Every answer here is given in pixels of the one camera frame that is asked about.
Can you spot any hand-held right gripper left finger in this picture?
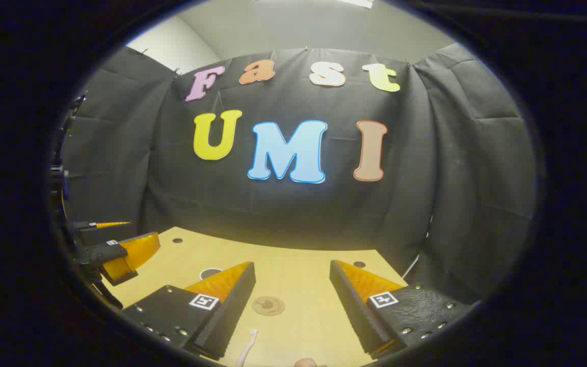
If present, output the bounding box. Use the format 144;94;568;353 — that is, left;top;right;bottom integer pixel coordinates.
120;261;256;361

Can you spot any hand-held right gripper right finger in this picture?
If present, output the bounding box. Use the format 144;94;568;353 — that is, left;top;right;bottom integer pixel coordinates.
329;259;477;360

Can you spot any white toothbrush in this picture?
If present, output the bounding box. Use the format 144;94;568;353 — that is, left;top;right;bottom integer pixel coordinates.
236;329;258;367

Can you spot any round cork coaster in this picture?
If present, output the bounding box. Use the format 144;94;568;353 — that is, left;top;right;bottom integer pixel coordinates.
252;296;286;317

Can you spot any light wooden desktop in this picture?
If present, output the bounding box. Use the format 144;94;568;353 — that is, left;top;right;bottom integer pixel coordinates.
102;227;409;367

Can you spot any black backdrop cloth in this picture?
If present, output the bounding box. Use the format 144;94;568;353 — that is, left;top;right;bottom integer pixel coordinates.
57;43;539;306

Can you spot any white cable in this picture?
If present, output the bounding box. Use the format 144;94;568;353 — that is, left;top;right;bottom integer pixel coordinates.
402;252;421;280

